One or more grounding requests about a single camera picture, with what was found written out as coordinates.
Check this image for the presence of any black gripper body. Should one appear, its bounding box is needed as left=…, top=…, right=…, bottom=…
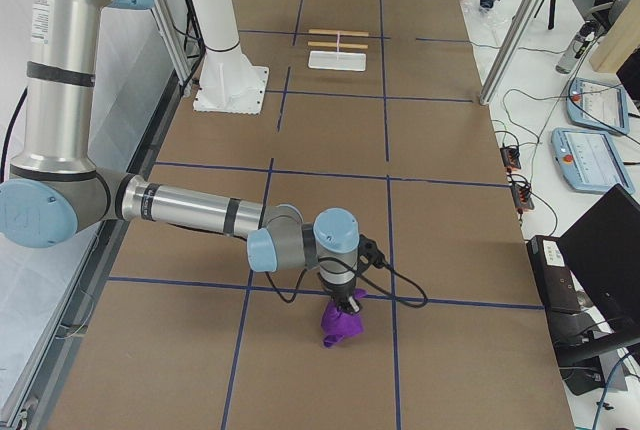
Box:
left=320, top=277, right=356, bottom=303

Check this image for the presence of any purple towel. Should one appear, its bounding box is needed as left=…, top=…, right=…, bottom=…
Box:
left=321, top=298, right=364, bottom=348

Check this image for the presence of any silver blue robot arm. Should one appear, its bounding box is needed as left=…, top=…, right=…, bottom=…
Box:
left=1, top=0, right=360, bottom=314

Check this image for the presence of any white towel rack with wooden bars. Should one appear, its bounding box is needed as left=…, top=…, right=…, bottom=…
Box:
left=307, top=29, right=370, bottom=72

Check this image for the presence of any near orange usb hub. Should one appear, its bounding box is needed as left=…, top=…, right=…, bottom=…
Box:
left=508, top=174, right=535, bottom=214

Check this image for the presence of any orange usb hub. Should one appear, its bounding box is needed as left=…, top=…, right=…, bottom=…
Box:
left=500, top=145, right=521, bottom=173
left=508, top=174, right=535, bottom=214

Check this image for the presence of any black device with label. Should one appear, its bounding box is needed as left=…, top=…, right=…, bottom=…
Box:
left=526, top=235, right=593, bottom=315

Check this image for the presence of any far orange usb hub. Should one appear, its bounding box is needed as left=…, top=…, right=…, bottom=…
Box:
left=500, top=145, right=521, bottom=173

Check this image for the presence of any black laptop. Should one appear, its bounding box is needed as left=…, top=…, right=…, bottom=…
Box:
left=555, top=182, right=640, bottom=315

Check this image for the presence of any near blue teach pendant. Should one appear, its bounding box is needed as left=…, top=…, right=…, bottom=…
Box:
left=551, top=128, right=635, bottom=194

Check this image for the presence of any blue teach pendant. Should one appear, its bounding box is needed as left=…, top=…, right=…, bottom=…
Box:
left=551, top=128, right=635, bottom=194
left=566, top=78, right=630, bottom=135

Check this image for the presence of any far blue teach pendant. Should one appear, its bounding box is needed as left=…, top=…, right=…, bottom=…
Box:
left=566, top=78, right=630, bottom=135

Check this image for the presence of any grey water bottle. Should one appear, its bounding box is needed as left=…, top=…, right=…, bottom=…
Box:
left=555, top=20, right=600, bottom=74

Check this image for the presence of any wooden board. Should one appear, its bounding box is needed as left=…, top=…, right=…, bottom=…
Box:
left=590, top=0, right=639, bottom=74

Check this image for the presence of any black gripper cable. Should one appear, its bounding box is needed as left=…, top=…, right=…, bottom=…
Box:
left=263, top=249, right=429, bottom=308

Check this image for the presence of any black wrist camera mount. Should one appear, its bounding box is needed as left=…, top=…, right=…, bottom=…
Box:
left=357, top=234, right=388, bottom=272

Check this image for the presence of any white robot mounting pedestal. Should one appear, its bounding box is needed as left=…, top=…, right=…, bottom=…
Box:
left=192, top=0, right=269, bottom=115

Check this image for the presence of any grey aluminium frame post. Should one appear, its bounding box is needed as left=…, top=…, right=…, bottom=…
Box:
left=479, top=0, right=543, bottom=105

